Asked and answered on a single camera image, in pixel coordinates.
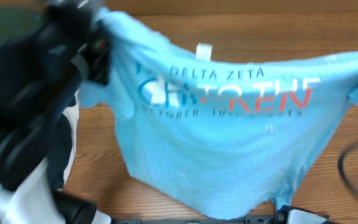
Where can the light blue printed t-shirt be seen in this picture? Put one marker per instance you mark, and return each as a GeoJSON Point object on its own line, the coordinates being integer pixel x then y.
{"type": "Point", "coordinates": [219, 137]}

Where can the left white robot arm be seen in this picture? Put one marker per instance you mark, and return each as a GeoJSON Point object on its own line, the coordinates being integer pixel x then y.
{"type": "Point", "coordinates": [47, 51]}

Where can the beige garment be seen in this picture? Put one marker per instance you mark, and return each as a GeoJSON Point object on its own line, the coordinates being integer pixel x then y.
{"type": "Point", "coordinates": [72, 113]}

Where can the black t-shirt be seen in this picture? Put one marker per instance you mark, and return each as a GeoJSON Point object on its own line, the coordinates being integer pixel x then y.
{"type": "Point", "coordinates": [60, 157]}

